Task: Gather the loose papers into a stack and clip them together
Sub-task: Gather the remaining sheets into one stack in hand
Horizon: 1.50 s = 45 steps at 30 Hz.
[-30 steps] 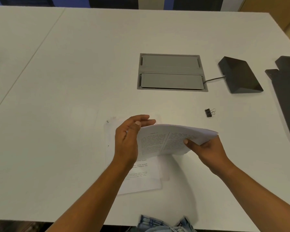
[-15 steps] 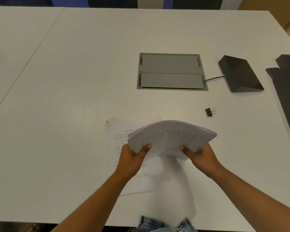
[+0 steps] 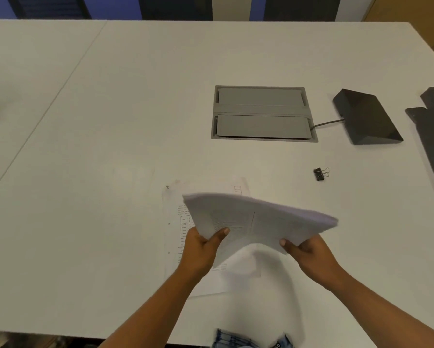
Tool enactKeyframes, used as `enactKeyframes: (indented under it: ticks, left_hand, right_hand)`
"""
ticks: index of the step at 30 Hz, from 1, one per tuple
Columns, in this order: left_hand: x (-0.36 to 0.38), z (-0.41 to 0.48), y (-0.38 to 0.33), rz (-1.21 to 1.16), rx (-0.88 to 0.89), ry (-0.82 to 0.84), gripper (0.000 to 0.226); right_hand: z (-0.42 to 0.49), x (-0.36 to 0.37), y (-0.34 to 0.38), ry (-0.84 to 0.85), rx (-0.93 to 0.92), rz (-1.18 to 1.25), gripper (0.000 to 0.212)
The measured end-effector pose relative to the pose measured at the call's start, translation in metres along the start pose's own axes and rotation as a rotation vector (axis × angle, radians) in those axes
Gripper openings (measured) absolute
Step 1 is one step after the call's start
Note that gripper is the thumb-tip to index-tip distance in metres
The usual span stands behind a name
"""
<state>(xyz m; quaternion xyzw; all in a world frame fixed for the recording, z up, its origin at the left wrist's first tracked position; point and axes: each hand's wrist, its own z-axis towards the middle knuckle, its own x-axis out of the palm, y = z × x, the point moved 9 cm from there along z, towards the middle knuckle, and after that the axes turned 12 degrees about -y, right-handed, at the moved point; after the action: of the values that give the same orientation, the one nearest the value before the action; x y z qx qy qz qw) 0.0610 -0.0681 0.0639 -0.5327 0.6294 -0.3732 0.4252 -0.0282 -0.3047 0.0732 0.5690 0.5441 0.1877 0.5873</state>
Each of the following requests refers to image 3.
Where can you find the person's right hand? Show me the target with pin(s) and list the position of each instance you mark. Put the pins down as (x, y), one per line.
(313, 259)

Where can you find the person's left hand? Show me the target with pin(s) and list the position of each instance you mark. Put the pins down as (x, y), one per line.
(195, 255)

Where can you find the person's right thumb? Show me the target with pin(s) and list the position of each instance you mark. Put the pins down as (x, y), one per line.
(288, 246)

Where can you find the person's left thumb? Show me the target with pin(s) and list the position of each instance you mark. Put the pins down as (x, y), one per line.
(218, 236)

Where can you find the white paper stack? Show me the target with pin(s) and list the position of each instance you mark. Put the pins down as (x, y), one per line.
(253, 221)

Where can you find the person's left forearm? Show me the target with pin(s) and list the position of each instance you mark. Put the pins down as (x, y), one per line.
(148, 311)

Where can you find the person's right forearm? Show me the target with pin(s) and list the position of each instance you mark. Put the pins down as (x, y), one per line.
(383, 315)

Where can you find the printed white paper sheet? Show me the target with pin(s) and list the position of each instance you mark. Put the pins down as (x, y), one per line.
(188, 228)

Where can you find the black binder clip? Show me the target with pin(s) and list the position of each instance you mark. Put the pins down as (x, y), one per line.
(321, 173)

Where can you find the person's blue jeans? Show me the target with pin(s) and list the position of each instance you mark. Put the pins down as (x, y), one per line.
(251, 339)

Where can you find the black wedge-shaped device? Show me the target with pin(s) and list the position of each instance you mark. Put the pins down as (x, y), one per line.
(365, 117)

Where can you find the black flat stand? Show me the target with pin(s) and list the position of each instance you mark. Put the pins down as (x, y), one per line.
(432, 141)

